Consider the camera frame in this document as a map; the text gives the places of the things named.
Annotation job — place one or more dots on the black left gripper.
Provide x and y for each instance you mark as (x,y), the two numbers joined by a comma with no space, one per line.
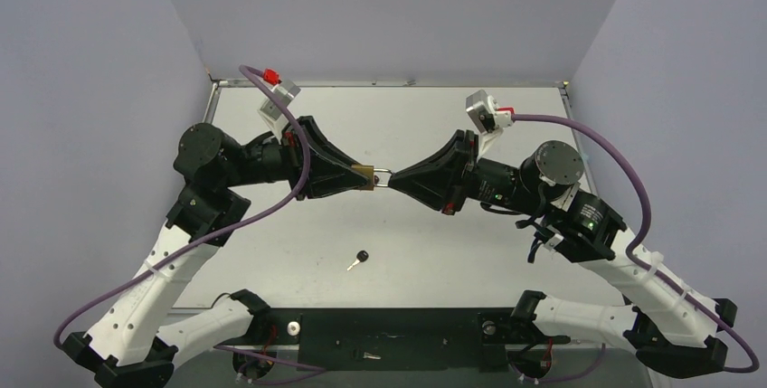
(330,169)

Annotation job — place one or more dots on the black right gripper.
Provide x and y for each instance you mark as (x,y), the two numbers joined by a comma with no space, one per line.
(463,171)

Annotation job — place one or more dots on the small brass padlock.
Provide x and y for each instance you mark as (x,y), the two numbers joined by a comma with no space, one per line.
(373,177)

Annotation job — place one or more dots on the black-headed key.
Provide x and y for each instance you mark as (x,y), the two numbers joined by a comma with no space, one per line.
(360,257)

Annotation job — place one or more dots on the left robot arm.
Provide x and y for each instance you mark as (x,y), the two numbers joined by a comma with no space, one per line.
(132,345)

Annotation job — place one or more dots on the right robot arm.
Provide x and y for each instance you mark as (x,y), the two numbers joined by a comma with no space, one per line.
(668,329)

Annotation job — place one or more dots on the aluminium table edge rail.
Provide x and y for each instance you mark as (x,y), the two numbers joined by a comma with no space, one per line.
(412,83)

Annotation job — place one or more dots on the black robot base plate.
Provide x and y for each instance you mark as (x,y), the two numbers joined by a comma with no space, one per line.
(407,339)

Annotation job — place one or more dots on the key on base plate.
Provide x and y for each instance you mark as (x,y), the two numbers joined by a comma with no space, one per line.
(360,355)

